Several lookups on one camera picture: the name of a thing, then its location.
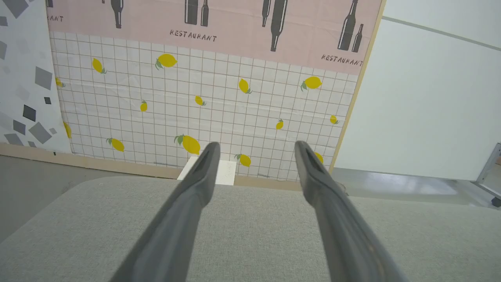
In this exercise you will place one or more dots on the lemon print grid cloth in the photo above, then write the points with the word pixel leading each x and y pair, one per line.
pixel 219 117

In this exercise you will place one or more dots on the grey metal frame with caster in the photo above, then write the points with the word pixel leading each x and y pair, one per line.
pixel 489 172

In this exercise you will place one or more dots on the grey geometric print panel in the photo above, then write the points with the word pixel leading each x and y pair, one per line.
pixel 23 58

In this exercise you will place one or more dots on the pink restaurant print cloth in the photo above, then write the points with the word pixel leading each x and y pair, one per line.
pixel 235 23

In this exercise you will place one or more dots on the grey fabric mat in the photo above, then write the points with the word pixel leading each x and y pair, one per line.
pixel 254 235

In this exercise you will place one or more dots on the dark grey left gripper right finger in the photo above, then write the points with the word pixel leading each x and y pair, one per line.
pixel 336 227

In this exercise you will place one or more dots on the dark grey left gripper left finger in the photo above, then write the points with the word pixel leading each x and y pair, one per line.
pixel 180 219

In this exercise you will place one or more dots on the lemon-pattern grid partition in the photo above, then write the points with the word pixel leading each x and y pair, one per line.
pixel 129 169

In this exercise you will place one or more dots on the white box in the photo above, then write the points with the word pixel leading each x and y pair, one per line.
pixel 227 172

